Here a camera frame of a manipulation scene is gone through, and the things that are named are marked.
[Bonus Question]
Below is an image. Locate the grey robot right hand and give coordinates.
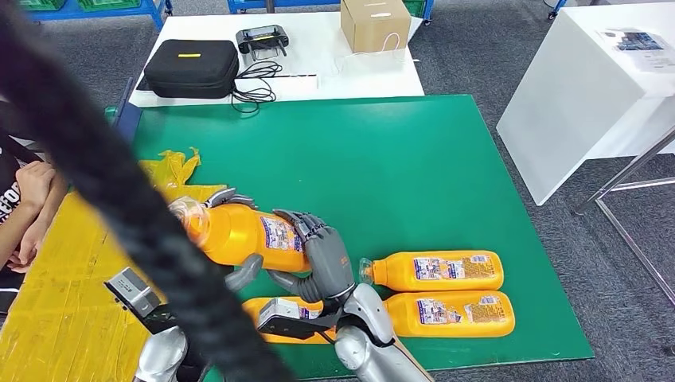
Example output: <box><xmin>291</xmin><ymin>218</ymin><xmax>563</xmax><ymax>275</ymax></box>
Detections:
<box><xmin>266</xmin><ymin>208</ymin><xmax>357</xmax><ymax>304</ymax></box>

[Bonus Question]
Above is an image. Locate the person's hand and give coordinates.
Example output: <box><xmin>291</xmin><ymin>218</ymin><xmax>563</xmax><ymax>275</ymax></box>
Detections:
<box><xmin>15</xmin><ymin>160</ymin><xmax>57</xmax><ymax>205</ymax></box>

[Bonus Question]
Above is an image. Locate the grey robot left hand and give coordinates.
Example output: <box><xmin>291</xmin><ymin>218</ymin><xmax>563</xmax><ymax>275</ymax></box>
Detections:
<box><xmin>202</xmin><ymin>187</ymin><xmax>265</xmax><ymax>294</ymax></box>

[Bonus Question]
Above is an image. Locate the orange detergent bottle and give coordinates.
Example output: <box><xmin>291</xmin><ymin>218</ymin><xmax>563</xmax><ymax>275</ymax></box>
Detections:
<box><xmin>241</xmin><ymin>296</ymin><xmax>338</xmax><ymax>345</ymax></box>
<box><xmin>382</xmin><ymin>290</ymin><xmax>517</xmax><ymax>338</ymax></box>
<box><xmin>168</xmin><ymin>196</ymin><xmax>313</xmax><ymax>274</ymax></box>
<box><xmin>358</xmin><ymin>249</ymin><xmax>505</xmax><ymax>293</ymax></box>

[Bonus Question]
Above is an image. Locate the person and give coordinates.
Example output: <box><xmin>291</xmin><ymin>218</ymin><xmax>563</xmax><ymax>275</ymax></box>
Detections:
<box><xmin>0</xmin><ymin>99</ymin><xmax>69</xmax><ymax>318</ymax></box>

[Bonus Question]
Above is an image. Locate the flat yellow plastic bag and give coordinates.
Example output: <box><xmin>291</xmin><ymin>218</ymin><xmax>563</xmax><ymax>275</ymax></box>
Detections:
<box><xmin>163</xmin><ymin>183</ymin><xmax>228</xmax><ymax>212</ymax></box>

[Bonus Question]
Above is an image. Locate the dark blue chair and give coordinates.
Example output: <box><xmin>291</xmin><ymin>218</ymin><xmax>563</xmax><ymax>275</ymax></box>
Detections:
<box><xmin>113</xmin><ymin>77</ymin><xmax>142</xmax><ymax>142</ymax></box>

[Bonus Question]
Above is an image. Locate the green table mat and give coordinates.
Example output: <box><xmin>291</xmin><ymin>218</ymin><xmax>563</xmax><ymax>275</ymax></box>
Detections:
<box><xmin>129</xmin><ymin>95</ymin><xmax>595</xmax><ymax>380</ymax></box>

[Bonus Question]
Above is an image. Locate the crumpled yellow plastic bag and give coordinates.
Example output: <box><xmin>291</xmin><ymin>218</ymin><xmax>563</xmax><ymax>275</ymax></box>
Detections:
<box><xmin>138</xmin><ymin>147</ymin><xmax>202</xmax><ymax>204</ymax></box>

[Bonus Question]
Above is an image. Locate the blue metal rack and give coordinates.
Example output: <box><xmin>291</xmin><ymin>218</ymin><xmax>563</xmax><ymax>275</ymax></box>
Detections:
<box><xmin>21</xmin><ymin>0</ymin><xmax>174</xmax><ymax>30</ymax></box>
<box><xmin>226</xmin><ymin>0</ymin><xmax>436</xmax><ymax>26</ymax></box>

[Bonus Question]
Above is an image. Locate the black zip carry case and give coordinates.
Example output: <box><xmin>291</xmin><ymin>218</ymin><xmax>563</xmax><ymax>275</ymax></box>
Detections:
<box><xmin>143</xmin><ymin>39</ymin><xmax>241</xmax><ymax>100</ymax></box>

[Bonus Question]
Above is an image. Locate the white long table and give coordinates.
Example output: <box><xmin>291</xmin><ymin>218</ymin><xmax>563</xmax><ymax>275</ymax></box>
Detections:
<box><xmin>127</xmin><ymin>11</ymin><xmax>426</xmax><ymax>109</ymax></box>

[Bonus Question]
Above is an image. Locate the black remote controller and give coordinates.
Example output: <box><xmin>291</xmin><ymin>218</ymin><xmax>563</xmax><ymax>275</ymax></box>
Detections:
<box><xmin>236</xmin><ymin>25</ymin><xmax>290</xmax><ymax>60</ymax></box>

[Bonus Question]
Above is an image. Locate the cardboard box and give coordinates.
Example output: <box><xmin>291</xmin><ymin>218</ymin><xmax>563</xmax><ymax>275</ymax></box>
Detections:
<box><xmin>340</xmin><ymin>0</ymin><xmax>412</xmax><ymax>54</ymax></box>

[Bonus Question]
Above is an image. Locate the white block table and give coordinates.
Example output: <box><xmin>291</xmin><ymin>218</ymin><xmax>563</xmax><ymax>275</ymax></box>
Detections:
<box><xmin>495</xmin><ymin>2</ymin><xmax>675</xmax><ymax>207</ymax></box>

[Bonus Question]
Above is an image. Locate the printed paper sheet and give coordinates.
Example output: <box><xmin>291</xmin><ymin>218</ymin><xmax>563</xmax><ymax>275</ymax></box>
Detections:
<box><xmin>595</xmin><ymin>26</ymin><xmax>675</xmax><ymax>75</ymax></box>

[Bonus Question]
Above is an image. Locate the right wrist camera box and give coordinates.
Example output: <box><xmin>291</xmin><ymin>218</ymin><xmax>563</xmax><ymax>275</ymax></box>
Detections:
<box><xmin>256</xmin><ymin>296</ymin><xmax>338</xmax><ymax>341</ymax></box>

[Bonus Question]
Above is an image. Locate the thick black ribbed hose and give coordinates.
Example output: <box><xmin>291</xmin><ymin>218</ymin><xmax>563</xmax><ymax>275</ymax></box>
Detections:
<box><xmin>0</xmin><ymin>0</ymin><xmax>299</xmax><ymax>382</ymax></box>

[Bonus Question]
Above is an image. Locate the black cable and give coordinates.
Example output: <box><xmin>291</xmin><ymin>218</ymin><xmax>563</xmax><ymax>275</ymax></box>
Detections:
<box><xmin>230</xmin><ymin>60</ymin><xmax>286</xmax><ymax>115</ymax></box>

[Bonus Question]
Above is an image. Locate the white cable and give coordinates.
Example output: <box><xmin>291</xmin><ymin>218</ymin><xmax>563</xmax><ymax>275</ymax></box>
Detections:
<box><xmin>332</xmin><ymin>31</ymin><xmax>420</xmax><ymax>75</ymax></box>

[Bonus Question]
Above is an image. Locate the chrome metal frame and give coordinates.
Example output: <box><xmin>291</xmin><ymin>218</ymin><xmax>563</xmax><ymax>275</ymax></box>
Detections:
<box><xmin>573</xmin><ymin>126</ymin><xmax>675</xmax><ymax>308</ymax></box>

